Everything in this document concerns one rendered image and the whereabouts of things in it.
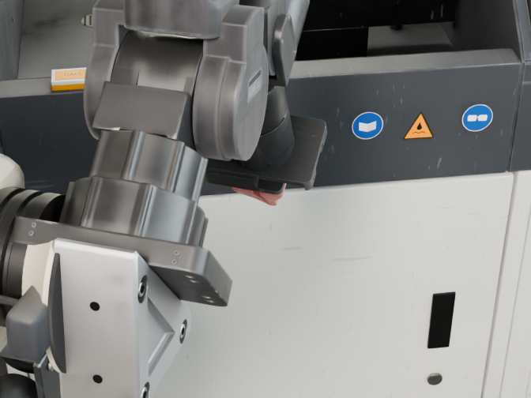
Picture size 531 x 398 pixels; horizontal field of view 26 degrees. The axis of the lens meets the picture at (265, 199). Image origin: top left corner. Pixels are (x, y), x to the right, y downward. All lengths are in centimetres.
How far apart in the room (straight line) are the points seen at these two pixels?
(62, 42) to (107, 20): 98
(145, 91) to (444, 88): 74
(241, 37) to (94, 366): 22
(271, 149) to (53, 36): 82
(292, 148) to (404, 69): 41
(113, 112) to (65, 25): 106
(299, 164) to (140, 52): 29
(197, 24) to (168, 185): 10
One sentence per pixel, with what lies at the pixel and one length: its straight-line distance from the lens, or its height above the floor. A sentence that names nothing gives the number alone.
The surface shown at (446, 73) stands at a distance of 139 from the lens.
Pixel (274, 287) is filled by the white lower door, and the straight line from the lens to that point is 153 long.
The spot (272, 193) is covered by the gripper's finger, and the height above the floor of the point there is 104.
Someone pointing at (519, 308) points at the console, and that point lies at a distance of 165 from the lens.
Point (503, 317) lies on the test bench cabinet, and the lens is 165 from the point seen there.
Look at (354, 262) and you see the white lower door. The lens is 152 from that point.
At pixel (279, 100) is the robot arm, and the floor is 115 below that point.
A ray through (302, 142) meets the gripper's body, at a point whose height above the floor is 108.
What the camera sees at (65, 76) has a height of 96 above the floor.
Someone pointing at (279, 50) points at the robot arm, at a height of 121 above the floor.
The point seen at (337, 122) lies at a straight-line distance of 139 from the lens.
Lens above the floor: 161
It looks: 35 degrees down
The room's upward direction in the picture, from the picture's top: straight up
